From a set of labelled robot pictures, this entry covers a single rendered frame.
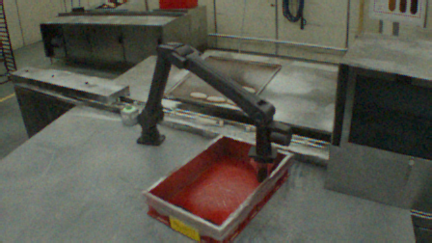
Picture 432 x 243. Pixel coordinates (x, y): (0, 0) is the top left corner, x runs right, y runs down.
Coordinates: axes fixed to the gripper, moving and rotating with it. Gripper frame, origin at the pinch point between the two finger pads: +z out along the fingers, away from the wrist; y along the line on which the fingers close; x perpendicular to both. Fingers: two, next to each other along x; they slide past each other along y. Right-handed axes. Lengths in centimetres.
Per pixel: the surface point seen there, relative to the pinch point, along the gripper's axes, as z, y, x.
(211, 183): 3.4, -18.3, -6.4
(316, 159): 0.8, 19.8, 13.6
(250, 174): 3.4, -5.3, 2.7
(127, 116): -2, -74, 31
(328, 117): -4.5, 24.0, 42.1
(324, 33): 37, 28, 404
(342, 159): -10.6, 28.4, -2.4
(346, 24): 20, 59, 395
